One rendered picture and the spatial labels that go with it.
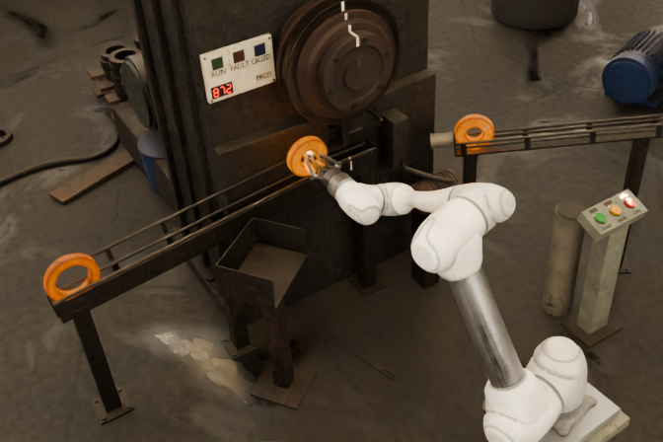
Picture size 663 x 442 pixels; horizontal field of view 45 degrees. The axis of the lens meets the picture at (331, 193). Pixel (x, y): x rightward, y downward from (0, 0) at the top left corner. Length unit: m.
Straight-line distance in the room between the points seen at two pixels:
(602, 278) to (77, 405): 2.06
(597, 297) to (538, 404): 0.97
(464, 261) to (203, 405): 1.43
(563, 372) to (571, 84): 2.82
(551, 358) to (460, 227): 0.56
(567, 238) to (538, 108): 1.69
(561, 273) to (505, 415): 1.06
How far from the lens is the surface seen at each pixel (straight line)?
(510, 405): 2.36
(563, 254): 3.25
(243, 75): 2.82
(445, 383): 3.20
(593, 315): 3.36
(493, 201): 2.17
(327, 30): 2.73
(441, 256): 2.07
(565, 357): 2.47
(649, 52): 4.78
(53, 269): 2.79
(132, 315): 3.60
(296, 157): 2.85
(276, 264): 2.79
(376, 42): 2.78
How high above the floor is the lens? 2.48
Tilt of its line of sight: 38 degrees down
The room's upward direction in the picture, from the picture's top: 4 degrees counter-clockwise
